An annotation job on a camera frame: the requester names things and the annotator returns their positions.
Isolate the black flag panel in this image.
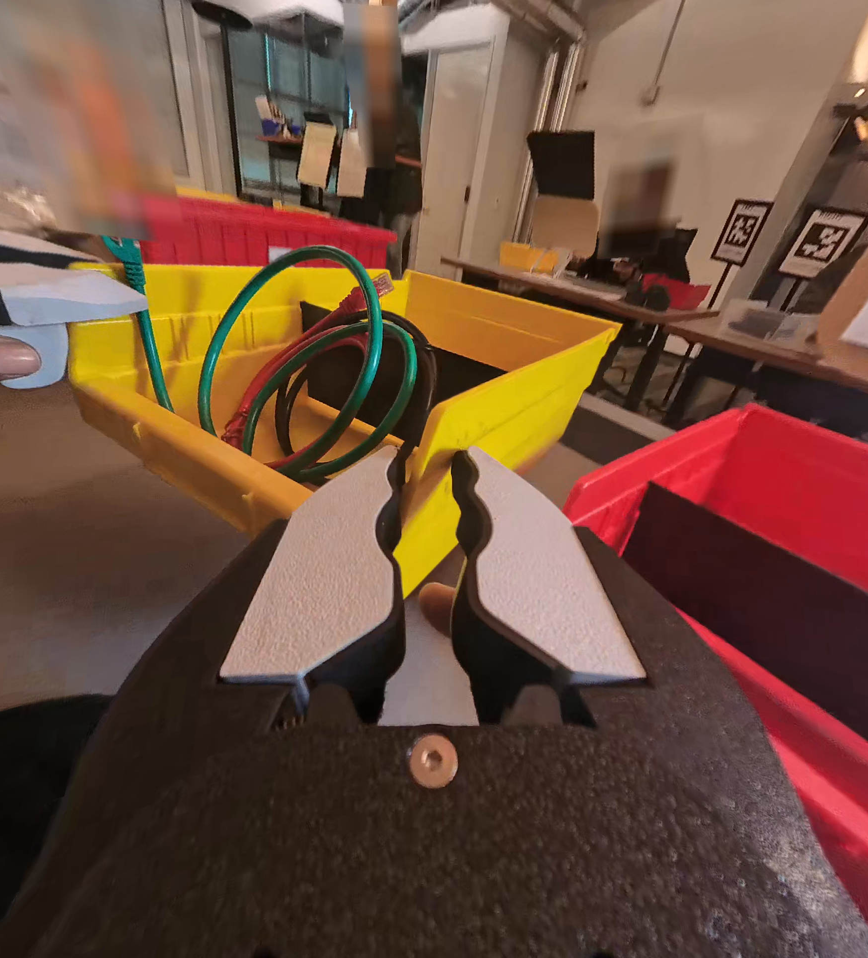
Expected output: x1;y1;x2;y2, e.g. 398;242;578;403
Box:
527;131;597;200

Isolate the small yellow bin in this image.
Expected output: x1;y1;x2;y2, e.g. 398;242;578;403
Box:
499;241;562;275

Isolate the red plastic bin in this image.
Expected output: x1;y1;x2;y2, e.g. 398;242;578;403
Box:
138;193;399;270
563;403;868;955

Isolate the marker sign on stand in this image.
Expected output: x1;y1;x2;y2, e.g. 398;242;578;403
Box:
778;208;868;281
711;198;775;266

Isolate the white door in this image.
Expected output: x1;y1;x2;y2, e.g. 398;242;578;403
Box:
408;41;496;279

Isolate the brown cardboard panel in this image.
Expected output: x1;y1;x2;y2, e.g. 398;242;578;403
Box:
531;196;601;257

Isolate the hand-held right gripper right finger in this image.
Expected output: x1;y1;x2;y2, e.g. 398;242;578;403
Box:
450;448;648;686

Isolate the red ethernet cable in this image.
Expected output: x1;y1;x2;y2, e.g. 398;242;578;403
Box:
220;273;394;469

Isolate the green ethernet cable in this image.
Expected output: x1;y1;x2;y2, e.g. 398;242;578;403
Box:
101;236;420;483

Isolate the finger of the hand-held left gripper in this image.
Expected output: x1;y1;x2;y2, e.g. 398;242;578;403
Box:
0;269;149;390
0;221;100;272

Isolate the person's right hand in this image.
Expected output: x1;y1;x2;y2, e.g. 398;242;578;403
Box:
419;582;453;639

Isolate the black ethernet cable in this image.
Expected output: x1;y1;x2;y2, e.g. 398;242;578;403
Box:
273;310;438;480

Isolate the wooden table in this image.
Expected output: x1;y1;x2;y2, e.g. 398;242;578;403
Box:
666;314;868;450

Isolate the yellow plastic bin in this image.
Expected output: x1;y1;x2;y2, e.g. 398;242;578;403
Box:
67;262;622;601

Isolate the handwritten paper sheet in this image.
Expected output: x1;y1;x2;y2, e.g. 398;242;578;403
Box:
297;120;339;190
337;127;369;199

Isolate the black bin divider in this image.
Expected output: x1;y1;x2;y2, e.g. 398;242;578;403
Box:
621;482;868;772
301;299;510;443

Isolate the wooden desk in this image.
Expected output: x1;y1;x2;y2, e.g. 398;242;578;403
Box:
441;254;719;413

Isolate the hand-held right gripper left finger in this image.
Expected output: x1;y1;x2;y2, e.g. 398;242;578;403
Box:
218;447;407;714

